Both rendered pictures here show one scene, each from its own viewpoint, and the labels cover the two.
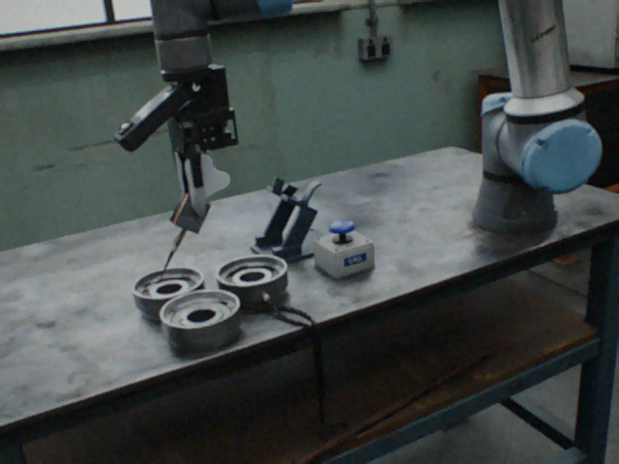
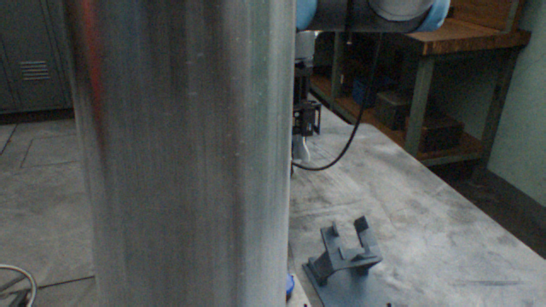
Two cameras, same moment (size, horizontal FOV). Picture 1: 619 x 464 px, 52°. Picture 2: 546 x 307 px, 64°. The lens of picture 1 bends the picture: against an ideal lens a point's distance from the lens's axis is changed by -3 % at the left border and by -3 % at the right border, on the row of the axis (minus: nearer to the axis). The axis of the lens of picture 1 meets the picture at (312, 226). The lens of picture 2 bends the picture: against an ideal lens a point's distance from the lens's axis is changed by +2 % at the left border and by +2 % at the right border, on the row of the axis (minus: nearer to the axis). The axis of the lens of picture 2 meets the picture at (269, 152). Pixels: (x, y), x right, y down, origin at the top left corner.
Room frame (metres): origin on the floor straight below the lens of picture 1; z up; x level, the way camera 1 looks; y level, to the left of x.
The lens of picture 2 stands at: (1.00, -0.49, 1.30)
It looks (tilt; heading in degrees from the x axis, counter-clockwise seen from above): 28 degrees down; 99
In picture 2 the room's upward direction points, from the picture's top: straight up
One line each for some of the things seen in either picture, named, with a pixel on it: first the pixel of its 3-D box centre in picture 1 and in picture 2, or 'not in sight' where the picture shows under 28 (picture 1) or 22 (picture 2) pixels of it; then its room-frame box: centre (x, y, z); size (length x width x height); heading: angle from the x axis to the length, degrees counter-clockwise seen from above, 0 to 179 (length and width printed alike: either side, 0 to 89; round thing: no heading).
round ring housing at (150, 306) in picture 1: (169, 294); not in sight; (0.86, 0.22, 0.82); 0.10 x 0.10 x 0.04
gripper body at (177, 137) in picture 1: (197, 110); (290, 95); (0.93, 0.15, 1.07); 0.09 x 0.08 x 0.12; 117
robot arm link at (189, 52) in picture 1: (184, 54); (291, 43); (0.93, 0.16, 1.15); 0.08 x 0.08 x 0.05
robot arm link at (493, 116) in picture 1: (517, 130); not in sight; (1.07, -0.37, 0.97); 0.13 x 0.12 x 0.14; 2
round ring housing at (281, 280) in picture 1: (252, 281); not in sight; (0.87, 0.09, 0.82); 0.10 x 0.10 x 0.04
